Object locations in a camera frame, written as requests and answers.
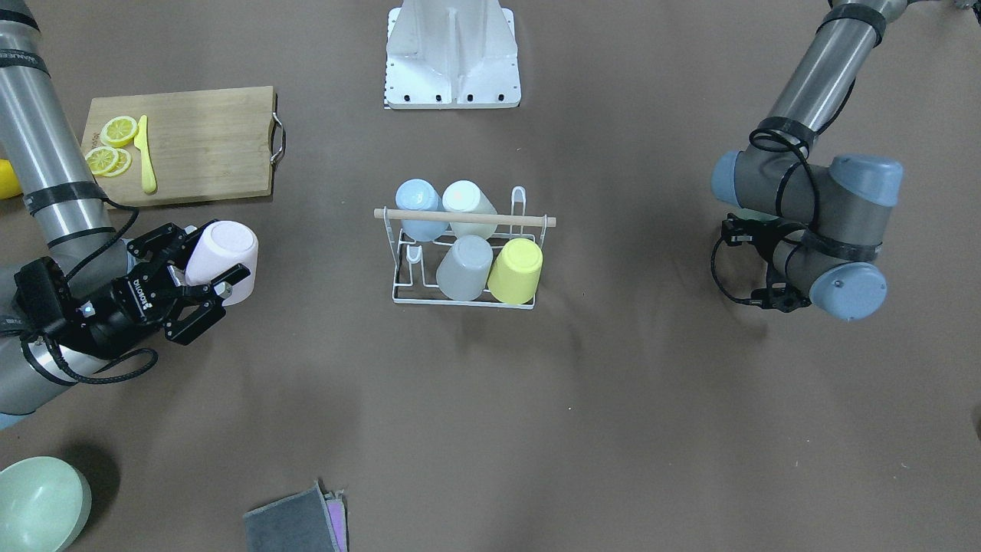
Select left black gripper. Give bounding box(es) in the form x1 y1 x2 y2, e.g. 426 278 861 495
720 213 812 312

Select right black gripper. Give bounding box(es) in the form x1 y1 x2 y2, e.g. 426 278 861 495
54 222 250 360

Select pink plastic cup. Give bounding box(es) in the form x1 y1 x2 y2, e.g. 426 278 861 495
185 221 259 305

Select green plastic cup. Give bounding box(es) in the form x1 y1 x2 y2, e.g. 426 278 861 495
737 209 779 222

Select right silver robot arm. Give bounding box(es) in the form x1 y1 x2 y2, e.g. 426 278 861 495
1 1 258 429

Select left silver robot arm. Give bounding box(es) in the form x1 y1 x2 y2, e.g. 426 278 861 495
710 1 908 320

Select blue plastic cup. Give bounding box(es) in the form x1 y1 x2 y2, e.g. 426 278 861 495
395 179 449 242

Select yellow plastic cup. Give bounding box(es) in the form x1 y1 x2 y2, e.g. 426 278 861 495
487 238 543 304

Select grey plastic cup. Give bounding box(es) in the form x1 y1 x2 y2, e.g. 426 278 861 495
437 235 494 301

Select cream white plastic cup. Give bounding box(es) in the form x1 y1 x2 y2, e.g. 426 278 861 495
442 179 497 240

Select yellow plastic knife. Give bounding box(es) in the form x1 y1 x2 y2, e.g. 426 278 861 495
133 114 157 195

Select lower lemon slice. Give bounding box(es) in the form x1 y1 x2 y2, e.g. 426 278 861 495
102 148 133 178
84 146 120 177

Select lemon slice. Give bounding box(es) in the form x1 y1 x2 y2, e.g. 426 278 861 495
84 146 120 177
102 148 133 178
99 116 138 148

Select wooden cutting board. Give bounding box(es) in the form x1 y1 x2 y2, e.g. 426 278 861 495
80 85 284 207

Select upper lemon slice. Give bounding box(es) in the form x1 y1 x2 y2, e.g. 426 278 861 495
99 116 138 148

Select yellow lemon at edge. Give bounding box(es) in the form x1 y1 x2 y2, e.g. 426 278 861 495
0 159 22 200

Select light green bowl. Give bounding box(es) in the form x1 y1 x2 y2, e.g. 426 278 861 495
1 455 92 551

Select purple cloth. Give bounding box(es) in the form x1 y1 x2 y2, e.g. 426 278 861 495
323 491 348 551

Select grey folded cloth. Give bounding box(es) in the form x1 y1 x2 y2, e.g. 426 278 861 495
243 483 346 551

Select white wire cup holder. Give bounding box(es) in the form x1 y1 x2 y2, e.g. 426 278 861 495
372 186 557 310

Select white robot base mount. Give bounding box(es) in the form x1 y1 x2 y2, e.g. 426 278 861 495
383 1 522 110

